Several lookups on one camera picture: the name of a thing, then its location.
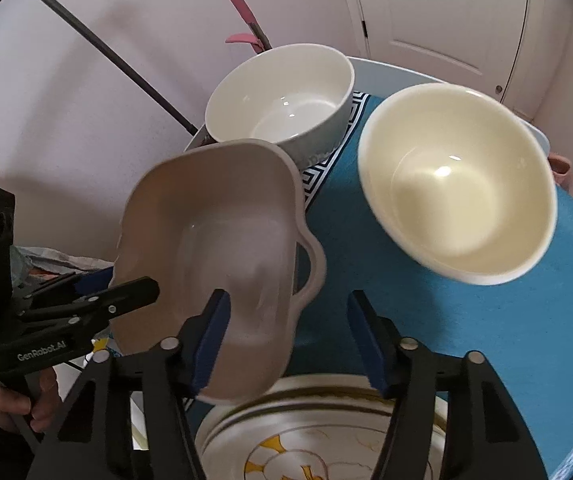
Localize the person's left hand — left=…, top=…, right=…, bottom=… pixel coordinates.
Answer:
left=0, top=368, right=62, bottom=434

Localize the white grey-sided bowl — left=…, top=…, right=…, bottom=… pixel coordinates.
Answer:
left=205, top=44, right=356, bottom=170

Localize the pink slipper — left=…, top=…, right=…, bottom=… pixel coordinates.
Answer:
left=548, top=153, right=572, bottom=191

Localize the grey blue cloth pile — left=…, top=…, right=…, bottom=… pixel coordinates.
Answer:
left=10, top=246, right=113, bottom=287

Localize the small cartoon print plate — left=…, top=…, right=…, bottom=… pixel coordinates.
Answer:
left=194, top=372, right=449, bottom=480

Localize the cream round bowl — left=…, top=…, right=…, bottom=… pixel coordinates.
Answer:
left=357, top=84, right=558, bottom=285

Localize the blue table cloth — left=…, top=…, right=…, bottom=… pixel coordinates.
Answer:
left=288, top=93, right=573, bottom=479

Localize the beige square handled dish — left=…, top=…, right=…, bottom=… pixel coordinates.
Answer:
left=111, top=140, right=327, bottom=404

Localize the white door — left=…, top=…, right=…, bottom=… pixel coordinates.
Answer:
left=346, top=0, right=529, bottom=101

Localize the black curved cable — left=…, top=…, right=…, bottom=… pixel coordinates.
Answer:
left=15, top=0, right=201, bottom=137

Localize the pink mop handle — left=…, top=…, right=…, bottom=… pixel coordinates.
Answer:
left=224, top=0, right=271, bottom=54

